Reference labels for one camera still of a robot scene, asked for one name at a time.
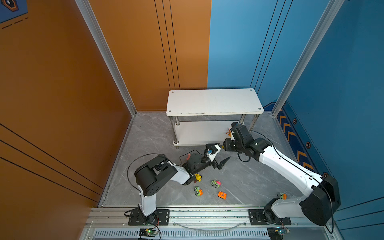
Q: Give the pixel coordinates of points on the orange dragon toy figure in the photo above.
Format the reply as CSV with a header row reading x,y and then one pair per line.
x,y
229,132

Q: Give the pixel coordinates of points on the green orange toy car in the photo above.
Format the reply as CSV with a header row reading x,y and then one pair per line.
x,y
198,191

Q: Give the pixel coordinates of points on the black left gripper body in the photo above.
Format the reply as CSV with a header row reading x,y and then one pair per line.
x,y
213,163

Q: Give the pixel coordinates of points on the right aluminium corner post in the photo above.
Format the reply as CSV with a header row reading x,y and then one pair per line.
x,y
315,39

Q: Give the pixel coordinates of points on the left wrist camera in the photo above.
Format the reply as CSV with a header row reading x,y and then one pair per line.
x,y
212,150

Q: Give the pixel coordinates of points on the green circuit board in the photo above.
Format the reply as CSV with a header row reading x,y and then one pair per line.
x,y
278,233
148,234

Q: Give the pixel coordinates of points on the left aluminium corner post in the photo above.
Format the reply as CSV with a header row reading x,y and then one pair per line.
x,y
101,42

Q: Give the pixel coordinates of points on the yellow pikachu toy figure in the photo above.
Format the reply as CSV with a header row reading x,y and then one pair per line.
x,y
198,178

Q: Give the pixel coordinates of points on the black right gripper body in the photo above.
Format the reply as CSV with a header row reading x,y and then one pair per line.
x,y
232,146

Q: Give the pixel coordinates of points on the right green circuit board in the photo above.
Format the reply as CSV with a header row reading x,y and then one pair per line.
x,y
278,233

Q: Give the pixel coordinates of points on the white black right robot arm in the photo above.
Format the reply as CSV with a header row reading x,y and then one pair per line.
x,y
321,195

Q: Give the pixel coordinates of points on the green pink toy car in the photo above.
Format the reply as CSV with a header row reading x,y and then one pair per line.
x,y
216,183

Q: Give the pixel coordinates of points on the aluminium corner post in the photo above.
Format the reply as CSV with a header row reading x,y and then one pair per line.
x,y
101,42
315,39

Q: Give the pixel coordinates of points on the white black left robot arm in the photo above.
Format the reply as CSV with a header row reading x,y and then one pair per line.
x,y
152,176

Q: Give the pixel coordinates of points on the orange green toy truck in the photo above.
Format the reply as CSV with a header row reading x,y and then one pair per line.
x,y
282,196

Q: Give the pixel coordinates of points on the white two-tier shelf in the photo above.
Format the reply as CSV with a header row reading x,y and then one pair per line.
x,y
200,117

